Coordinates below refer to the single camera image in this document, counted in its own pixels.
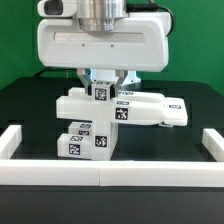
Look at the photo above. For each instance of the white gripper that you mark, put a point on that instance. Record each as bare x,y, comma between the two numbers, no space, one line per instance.
101,34

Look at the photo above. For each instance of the small tagged cube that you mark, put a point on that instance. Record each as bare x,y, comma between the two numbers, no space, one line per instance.
165,125
101,91

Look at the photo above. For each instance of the white chair back frame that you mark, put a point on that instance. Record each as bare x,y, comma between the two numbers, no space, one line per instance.
137,108

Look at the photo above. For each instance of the white chair seat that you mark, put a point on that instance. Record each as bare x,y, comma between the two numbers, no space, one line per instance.
104,139

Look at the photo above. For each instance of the white front fence wall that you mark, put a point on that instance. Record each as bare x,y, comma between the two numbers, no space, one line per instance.
111,173

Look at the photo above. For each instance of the white fence wall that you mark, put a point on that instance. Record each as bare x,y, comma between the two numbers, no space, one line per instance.
111,173
214,143
9,141

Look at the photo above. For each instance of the white left fence wall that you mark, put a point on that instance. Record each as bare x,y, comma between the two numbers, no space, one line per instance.
9,141

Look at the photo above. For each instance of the white right fence wall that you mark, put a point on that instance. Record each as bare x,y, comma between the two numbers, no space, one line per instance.
214,143

